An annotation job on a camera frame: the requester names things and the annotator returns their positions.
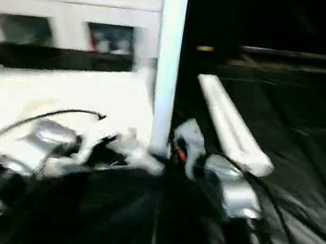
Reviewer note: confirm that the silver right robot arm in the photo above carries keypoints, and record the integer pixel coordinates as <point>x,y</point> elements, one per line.
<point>238,194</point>

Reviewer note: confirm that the white plastic table leg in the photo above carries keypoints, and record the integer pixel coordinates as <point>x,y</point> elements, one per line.
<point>168,52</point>
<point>241,130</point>
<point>221,118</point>
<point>143,60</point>

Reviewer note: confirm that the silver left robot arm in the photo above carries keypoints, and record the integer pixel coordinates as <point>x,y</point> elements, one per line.
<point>47,138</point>

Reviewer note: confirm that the long black bar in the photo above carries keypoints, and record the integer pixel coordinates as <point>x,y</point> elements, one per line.
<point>298,55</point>

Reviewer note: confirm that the black mat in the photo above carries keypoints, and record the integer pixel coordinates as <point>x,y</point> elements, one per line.
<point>151,218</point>

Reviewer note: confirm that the yellow label sticker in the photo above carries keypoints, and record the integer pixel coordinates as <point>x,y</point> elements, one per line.
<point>205,48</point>

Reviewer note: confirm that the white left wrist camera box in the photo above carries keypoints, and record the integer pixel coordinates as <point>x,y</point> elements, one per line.
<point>89,141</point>

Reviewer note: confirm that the white plastic table top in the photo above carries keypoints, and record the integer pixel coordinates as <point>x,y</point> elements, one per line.
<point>47,95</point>

